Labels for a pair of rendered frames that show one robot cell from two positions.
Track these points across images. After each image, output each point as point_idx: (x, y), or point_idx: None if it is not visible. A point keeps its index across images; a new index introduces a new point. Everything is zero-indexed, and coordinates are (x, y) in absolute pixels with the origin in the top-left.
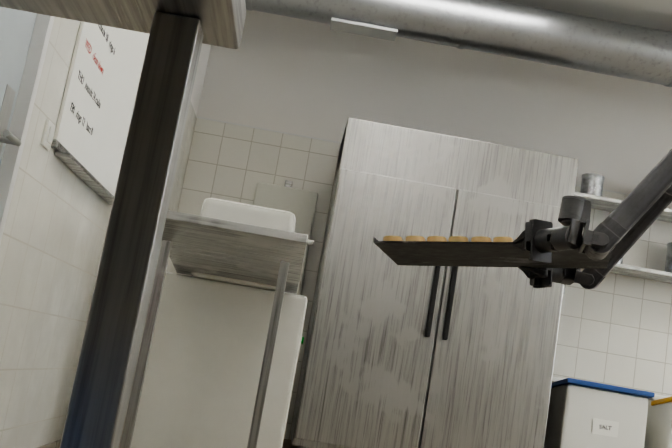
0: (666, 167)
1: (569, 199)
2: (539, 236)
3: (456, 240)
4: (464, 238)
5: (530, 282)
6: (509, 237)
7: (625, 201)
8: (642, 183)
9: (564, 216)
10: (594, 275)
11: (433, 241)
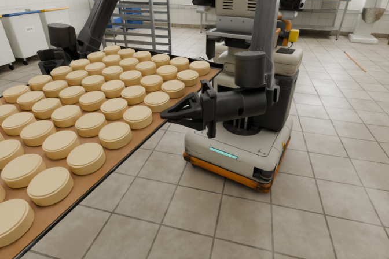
0: None
1: (261, 60)
2: (225, 112)
3: (97, 165)
4: (103, 152)
5: None
6: (149, 110)
7: (271, 38)
8: (275, 11)
9: (259, 84)
10: (93, 51)
11: (73, 205)
